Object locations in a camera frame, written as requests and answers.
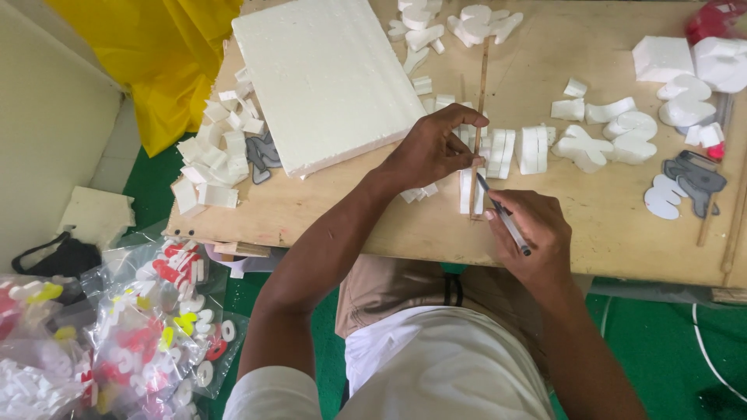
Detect person's left hand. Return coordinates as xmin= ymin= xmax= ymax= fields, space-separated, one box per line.
xmin=382 ymin=104 xmax=490 ymax=194

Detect person's right hand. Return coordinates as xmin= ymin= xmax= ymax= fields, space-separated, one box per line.
xmin=483 ymin=188 xmax=574 ymax=293

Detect clear pen with black cap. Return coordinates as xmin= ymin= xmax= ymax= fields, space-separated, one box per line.
xmin=475 ymin=171 xmax=533 ymax=257

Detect thin wooden strip ruler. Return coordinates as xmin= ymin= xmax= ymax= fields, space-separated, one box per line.
xmin=468 ymin=36 xmax=491 ymax=221

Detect small foam bits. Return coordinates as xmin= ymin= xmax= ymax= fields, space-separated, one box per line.
xmin=399 ymin=182 xmax=439 ymax=204

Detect flat white foam pieces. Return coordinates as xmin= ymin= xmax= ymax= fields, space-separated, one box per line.
xmin=420 ymin=94 xmax=475 ymax=115

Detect narrow white foam strip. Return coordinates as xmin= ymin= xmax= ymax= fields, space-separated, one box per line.
xmin=459 ymin=168 xmax=486 ymax=216

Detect stack of upright foam slices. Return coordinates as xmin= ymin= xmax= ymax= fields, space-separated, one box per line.
xmin=486 ymin=128 xmax=518 ymax=180

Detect thick stack of foam slices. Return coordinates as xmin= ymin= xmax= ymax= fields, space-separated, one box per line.
xmin=516 ymin=124 xmax=557 ymax=176

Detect cross-shaped white foam cutout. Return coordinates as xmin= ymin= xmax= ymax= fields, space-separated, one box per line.
xmin=551 ymin=124 xmax=615 ymax=175

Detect large white styrofoam slab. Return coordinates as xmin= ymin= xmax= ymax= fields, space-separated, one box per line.
xmin=231 ymin=0 xmax=428 ymax=179

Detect white paper wavy template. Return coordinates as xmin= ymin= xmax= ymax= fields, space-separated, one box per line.
xmin=644 ymin=174 xmax=690 ymax=221

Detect heap of white foam cutouts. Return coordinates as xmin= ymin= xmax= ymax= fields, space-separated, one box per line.
xmin=388 ymin=0 xmax=525 ymax=75

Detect small rectangular foam block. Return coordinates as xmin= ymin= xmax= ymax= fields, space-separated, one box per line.
xmin=550 ymin=98 xmax=586 ymax=123

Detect person's tan shorts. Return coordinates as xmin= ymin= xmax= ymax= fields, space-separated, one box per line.
xmin=335 ymin=254 xmax=593 ymax=374

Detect rounded white foam cutout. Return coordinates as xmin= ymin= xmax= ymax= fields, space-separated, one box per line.
xmin=602 ymin=111 xmax=659 ymax=166

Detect curved white foam piece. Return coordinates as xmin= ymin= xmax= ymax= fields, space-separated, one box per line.
xmin=585 ymin=97 xmax=638 ymax=126

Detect grey cardboard letter template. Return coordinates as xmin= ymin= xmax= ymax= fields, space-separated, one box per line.
xmin=245 ymin=132 xmax=284 ymax=186

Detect grey card template with stick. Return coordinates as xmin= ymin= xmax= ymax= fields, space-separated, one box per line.
xmin=663 ymin=150 xmax=728 ymax=247

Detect person's white shirt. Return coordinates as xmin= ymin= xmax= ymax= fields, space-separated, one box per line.
xmin=222 ymin=306 xmax=556 ymax=420

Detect long wooden stick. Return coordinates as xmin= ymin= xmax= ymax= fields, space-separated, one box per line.
xmin=720 ymin=166 xmax=747 ymax=275

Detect small white foam scraps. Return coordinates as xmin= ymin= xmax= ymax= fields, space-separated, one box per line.
xmin=684 ymin=122 xmax=725 ymax=149

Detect s-shaped white foam cutout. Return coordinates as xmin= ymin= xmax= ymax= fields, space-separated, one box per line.
xmin=656 ymin=74 xmax=718 ymax=128

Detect pile of white foam offcuts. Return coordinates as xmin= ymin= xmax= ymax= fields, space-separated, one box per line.
xmin=170 ymin=66 xmax=270 ymax=219

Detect square white foam block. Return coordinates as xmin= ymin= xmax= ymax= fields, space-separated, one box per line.
xmin=632 ymin=35 xmax=696 ymax=84

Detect large white foam cutout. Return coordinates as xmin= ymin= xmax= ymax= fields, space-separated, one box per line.
xmin=691 ymin=36 xmax=747 ymax=95

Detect yellow plastic sheet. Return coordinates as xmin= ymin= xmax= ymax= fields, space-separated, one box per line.
xmin=46 ymin=0 xmax=244 ymax=158

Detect red plastic bag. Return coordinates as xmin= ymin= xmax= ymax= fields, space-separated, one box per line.
xmin=685 ymin=0 xmax=747 ymax=46

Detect broken white foam board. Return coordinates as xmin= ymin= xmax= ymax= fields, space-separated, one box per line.
xmin=56 ymin=186 xmax=137 ymax=250

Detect heap of bagged foam letters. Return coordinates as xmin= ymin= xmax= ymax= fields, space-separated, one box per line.
xmin=0 ymin=236 xmax=253 ymax=420

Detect white cable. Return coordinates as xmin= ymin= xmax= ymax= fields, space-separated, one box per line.
xmin=691 ymin=303 xmax=747 ymax=404

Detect black strapped pouch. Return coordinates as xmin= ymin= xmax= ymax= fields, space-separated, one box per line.
xmin=11 ymin=231 xmax=103 ymax=280

